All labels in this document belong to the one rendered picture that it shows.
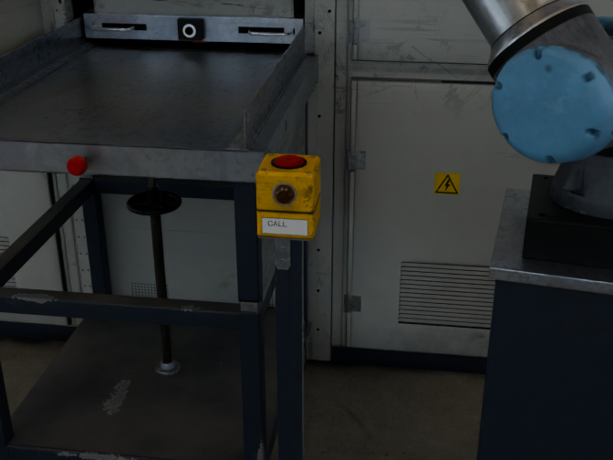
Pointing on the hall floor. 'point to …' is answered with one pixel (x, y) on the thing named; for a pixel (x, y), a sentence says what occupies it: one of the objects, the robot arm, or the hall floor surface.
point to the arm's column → (548, 375)
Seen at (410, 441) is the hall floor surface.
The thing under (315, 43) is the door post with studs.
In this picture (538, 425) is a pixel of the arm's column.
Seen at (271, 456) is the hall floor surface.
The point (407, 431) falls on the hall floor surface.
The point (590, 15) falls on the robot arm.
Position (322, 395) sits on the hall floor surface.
